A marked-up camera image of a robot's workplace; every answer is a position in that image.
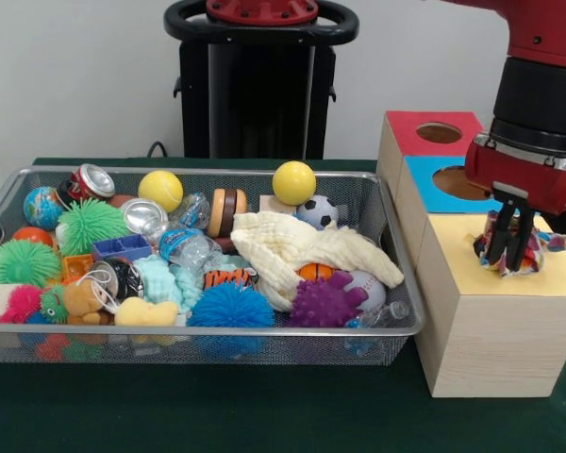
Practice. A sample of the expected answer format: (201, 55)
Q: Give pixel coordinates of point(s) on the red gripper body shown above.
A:
(528, 181)

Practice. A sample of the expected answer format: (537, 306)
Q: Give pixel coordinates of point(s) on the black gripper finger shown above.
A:
(501, 231)
(522, 240)

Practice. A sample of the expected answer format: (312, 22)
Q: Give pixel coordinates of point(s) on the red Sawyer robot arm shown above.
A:
(542, 94)

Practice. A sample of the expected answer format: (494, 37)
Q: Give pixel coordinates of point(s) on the wooden box with three holes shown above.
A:
(500, 330)

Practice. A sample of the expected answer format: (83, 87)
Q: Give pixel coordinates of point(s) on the clear mesh bin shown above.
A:
(122, 347)

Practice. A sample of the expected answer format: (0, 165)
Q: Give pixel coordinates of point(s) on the small soccer ball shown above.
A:
(317, 212)

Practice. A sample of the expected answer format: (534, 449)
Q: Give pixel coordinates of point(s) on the purple spiky toy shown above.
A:
(325, 302)

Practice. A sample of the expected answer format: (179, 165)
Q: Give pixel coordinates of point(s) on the cream waffle cloth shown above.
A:
(311, 245)

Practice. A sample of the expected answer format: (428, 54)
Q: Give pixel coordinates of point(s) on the smooth yellow ball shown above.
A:
(294, 183)

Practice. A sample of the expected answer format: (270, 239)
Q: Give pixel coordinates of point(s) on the brown striped wooden burger toy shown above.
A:
(226, 212)

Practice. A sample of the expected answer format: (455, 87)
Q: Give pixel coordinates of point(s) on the blue spiky ball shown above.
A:
(231, 307)

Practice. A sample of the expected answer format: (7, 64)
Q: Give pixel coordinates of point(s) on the dark green tablecloth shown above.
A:
(217, 410)

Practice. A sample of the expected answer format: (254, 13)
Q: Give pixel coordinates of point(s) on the yellow tennis-seam ball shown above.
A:
(160, 185)

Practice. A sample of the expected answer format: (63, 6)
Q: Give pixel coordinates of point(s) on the green spiky ball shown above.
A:
(92, 226)
(21, 262)

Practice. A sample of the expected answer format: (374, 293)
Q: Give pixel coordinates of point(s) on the red drink can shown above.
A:
(92, 181)

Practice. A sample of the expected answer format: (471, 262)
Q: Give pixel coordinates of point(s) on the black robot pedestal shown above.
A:
(259, 94)

